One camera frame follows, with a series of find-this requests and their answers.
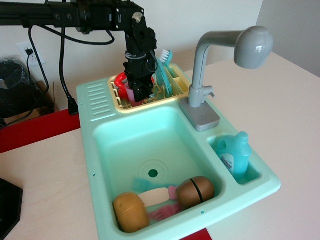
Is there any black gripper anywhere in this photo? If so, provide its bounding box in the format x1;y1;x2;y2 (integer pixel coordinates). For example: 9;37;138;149
123;51;158;102

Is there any pink plastic cup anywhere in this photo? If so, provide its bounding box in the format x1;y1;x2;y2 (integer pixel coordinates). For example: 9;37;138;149
124;82;145;107

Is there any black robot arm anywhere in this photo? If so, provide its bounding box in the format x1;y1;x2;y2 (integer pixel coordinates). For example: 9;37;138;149
0;0;158;102

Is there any yellow drying rack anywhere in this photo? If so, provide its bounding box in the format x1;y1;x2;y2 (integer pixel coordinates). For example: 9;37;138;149
107;63;191;114

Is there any mint green toy sink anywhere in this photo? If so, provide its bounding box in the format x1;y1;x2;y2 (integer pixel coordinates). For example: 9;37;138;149
76;77;281;240

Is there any teal toy plate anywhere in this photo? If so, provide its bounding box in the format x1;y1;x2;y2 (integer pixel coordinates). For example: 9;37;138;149
155;57;173;97

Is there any red toy crab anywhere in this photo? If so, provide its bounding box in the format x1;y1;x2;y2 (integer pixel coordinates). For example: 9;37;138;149
114;72;155;99

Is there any teal dish brush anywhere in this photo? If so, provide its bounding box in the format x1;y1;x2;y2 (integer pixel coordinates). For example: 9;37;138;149
159;49;176;78

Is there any teal toy fork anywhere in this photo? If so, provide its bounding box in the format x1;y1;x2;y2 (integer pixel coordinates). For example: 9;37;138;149
132;178;170;193

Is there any cream toy knife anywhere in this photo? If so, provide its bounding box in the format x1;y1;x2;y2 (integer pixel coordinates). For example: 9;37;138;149
138;187;170;208

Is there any blue toy detergent bottle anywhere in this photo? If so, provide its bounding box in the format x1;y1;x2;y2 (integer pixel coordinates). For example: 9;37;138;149
215;131;252;181

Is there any dark brown toy potato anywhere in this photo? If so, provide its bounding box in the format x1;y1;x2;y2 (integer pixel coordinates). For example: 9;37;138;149
175;176;215;210

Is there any grey toy faucet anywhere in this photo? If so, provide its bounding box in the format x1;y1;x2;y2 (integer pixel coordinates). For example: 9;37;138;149
179;25;275;132

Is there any black bag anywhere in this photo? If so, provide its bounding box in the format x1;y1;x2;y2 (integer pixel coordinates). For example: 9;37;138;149
0;58;55;119

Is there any pink toy fork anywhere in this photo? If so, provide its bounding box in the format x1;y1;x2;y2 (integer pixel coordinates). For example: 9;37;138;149
148;186;182;222

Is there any light brown toy potato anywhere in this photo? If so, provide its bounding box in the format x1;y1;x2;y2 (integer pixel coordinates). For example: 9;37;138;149
113;192;150;233

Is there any white wall outlet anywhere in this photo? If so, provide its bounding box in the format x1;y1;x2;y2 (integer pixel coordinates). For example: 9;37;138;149
15;41;46;67

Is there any black power cord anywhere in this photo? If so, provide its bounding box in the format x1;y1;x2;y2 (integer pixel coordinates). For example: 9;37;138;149
24;26;51;101

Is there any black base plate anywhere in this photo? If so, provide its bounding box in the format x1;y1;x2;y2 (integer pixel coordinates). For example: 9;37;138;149
0;178;23;240

